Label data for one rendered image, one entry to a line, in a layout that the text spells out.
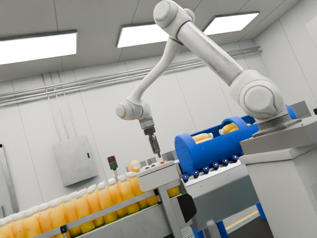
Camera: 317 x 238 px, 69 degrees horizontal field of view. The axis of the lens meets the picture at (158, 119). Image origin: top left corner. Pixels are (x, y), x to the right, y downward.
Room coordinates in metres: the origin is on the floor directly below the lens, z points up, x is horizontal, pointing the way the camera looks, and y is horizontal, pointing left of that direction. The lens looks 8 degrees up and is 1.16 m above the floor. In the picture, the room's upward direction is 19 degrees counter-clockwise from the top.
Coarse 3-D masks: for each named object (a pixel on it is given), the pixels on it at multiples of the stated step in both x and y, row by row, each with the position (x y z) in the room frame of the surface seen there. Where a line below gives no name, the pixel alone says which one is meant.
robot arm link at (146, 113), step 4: (144, 100) 1.44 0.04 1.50; (144, 104) 1.41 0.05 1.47; (148, 104) 1.45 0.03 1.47; (144, 108) 1.40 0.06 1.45; (148, 108) 1.43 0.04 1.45; (144, 112) 1.40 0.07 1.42; (148, 112) 1.43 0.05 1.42; (144, 116) 1.42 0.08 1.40; (148, 116) 1.43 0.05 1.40; (140, 120) 1.44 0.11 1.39
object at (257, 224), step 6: (258, 216) 2.71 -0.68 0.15; (252, 222) 2.60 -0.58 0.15; (258, 222) 2.56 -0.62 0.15; (264, 222) 2.51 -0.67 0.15; (240, 228) 2.57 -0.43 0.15; (246, 228) 2.52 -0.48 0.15; (252, 228) 2.47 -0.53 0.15; (258, 228) 2.43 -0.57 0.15; (264, 228) 2.39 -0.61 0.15; (228, 234) 2.52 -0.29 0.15; (234, 234) 2.48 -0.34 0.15; (240, 234) 2.44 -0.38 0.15; (246, 234) 2.39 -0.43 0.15; (252, 234) 2.35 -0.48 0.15; (258, 234) 2.31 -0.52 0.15; (264, 234) 2.27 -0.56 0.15; (270, 234) 2.23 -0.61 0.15
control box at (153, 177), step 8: (152, 168) 1.20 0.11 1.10; (160, 168) 1.21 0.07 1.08; (168, 168) 1.23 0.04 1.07; (136, 176) 1.27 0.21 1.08; (144, 176) 1.19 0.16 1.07; (152, 176) 1.20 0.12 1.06; (160, 176) 1.21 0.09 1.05; (168, 176) 1.22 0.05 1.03; (176, 176) 1.23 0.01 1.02; (144, 184) 1.19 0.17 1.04; (152, 184) 1.20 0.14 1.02; (160, 184) 1.21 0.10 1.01; (144, 192) 1.18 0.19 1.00
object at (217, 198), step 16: (192, 176) 1.69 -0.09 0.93; (224, 176) 1.54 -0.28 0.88; (240, 176) 1.55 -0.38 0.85; (192, 192) 1.47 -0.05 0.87; (208, 192) 1.48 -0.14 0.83; (224, 192) 1.52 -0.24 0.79; (240, 192) 1.57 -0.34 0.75; (208, 208) 1.51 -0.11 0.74; (224, 208) 1.55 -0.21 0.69; (240, 208) 1.60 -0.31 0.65; (192, 224) 1.57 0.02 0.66; (208, 224) 1.53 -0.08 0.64
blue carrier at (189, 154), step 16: (288, 112) 1.70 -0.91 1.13; (208, 128) 1.76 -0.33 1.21; (240, 128) 1.59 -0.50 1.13; (256, 128) 1.61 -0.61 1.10; (176, 144) 1.66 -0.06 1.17; (192, 144) 1.49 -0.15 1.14; (208, 144) 1.51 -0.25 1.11; (224, 144) 1.54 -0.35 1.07; (240, 144) 1.58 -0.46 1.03; (192, 160) 1.48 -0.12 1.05; (208, 160) 1.53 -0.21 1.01
